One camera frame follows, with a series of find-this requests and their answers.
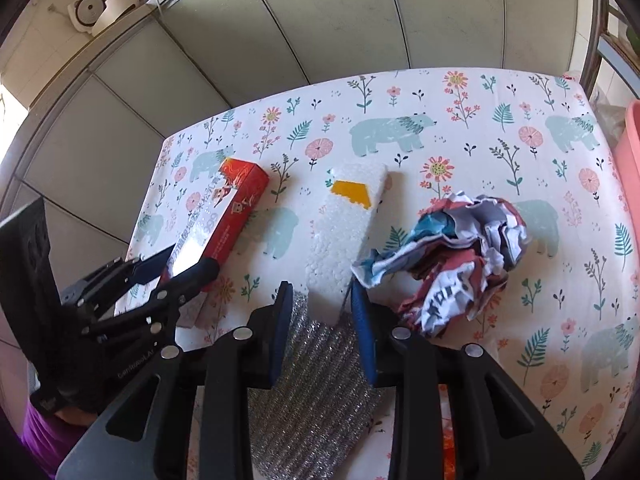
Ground red white medicine box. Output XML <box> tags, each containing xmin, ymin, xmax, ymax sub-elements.
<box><xmin>113</xmin><ymin>156</ymin><xmax>271</xmax><ymax>330</ymax></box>

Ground pink plastic trash bucket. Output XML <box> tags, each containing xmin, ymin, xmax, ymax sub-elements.
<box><xmin>614</xmin><ymin>100</ymin><xmax>640</xmax><ymax>216</ymax></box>

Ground white foam block yellow sticker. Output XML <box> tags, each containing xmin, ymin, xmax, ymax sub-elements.
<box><xmin>305</xmin><ymin>162</ymin><xmax>387</xmax><ymax>326</ymax></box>

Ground floral bear tablecloth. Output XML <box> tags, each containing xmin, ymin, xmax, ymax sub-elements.
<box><xmin>128</xmin><ymin>68</ymin><xmax>639</xmax><ymax>478</ymax></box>

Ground metal storage shelf rack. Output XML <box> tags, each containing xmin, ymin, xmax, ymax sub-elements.
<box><xmin>579</xmin><ymin>0</ymin><xmax>639</xmax><ymax>99</ymax></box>

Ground grey kitchen cabinets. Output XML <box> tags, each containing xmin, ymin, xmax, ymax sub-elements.
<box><xmin>1</xmin><ymin>0</ymin><xmax>578</xmax><ymax>286</ymax></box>

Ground crumpled printed paper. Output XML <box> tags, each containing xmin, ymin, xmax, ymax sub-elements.
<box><xmin>352</xmin><ymin>192</ymin><xmax>530</xmax><ymax>337</ymax></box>

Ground silver foil bubble sheet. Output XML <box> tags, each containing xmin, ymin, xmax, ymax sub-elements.
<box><xmin>248</xmin><ymin>292</ymin><xmax>383</xmax><ymax>479</ymax></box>

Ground white rice cooker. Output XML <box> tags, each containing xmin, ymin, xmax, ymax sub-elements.
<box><xmin>67</xmin><ymin>0</ymin><xmax>150</xmax><ymax>37</ymax></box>

